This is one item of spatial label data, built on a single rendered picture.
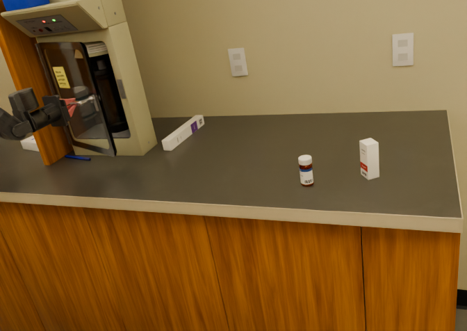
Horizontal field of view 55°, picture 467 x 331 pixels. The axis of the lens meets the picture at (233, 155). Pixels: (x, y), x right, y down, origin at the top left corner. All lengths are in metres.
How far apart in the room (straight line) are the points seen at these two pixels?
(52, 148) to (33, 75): 0.28
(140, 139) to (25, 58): 0.50
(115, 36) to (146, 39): 0.44
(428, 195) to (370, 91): 0.66
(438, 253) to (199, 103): 1.19
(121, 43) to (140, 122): 0.29
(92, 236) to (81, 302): 0.37
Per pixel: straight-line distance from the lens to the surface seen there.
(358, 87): 1.78
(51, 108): 1.50
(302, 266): 1.33
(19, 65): 1.78
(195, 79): 1.96
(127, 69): 1.63
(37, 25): 1.67
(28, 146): 2.10
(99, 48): 1.67
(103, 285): 1.77
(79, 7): 1.49
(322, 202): 1.20
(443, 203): 1.19
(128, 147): 1.71
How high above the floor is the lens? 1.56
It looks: 24 degrees down
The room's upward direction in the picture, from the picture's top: 10 degrees counter-clockwise
